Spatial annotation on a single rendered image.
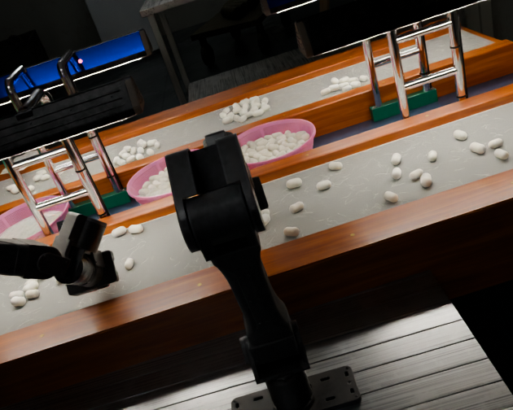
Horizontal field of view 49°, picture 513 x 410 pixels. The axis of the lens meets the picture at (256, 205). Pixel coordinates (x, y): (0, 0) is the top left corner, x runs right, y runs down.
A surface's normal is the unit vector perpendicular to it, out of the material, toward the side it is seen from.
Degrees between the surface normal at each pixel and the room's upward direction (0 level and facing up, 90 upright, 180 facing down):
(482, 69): 90
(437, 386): 0
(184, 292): 0
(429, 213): 0
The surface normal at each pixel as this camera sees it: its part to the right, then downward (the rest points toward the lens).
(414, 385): -0.28, -0.84
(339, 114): 0.13, 0.45
